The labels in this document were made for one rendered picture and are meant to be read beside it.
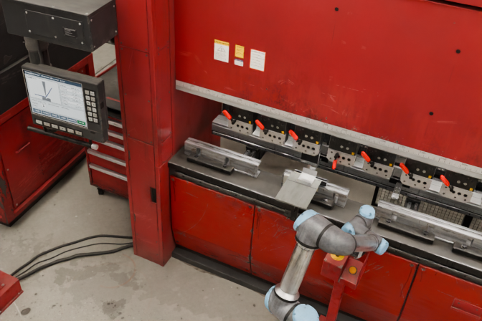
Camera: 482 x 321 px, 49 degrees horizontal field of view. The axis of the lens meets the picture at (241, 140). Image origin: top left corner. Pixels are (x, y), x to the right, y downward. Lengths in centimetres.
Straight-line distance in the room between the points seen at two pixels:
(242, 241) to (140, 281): 79
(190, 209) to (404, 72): 166
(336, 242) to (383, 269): 100
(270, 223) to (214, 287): 74
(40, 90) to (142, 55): 56
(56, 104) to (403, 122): 177
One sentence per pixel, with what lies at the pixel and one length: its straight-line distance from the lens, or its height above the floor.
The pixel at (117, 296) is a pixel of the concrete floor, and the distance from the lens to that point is 375.
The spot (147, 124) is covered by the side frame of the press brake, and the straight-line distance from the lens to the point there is 311.
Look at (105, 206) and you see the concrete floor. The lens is 437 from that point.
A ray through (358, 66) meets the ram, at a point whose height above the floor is 176.
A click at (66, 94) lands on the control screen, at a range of 286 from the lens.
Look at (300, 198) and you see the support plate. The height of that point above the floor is 100.
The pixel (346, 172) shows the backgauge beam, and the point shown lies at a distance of 330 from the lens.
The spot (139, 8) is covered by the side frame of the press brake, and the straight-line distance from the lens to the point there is 279.
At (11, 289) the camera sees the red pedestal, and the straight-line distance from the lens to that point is 383.
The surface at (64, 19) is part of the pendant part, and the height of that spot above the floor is 190.
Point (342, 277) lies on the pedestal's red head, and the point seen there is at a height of 70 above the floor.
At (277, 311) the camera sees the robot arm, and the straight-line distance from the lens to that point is 246.
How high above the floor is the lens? 292
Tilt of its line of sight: 36 degrees down
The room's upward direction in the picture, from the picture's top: 4 degrees clockwise
